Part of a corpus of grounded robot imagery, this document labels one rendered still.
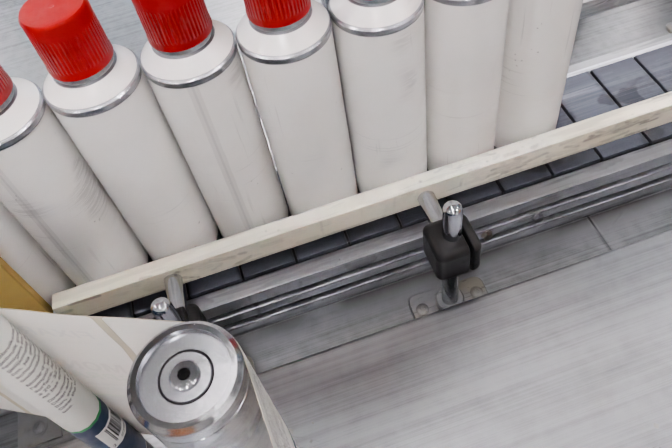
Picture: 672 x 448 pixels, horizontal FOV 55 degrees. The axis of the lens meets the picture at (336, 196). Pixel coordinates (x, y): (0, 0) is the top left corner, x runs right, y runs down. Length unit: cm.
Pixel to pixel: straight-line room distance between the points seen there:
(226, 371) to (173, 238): 23
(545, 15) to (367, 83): 11
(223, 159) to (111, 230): 9
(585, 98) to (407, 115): 19
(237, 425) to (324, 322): 26
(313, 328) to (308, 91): 19
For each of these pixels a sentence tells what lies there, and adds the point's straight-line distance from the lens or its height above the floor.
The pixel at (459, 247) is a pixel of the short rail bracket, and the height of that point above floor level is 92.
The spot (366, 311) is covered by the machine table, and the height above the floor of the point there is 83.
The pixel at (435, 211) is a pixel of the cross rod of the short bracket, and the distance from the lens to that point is 42.
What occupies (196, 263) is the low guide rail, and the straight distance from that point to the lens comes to 43.
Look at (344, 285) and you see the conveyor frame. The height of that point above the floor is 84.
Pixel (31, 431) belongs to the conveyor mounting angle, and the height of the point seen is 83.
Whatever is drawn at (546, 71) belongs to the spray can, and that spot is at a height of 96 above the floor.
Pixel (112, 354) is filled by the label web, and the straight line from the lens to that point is 28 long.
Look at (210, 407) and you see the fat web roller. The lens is 21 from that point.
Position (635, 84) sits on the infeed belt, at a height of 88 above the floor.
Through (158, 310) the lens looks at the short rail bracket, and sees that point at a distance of 37.
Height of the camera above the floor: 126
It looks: 52 degrees down
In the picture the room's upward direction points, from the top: 12 degrees counter-clockwise
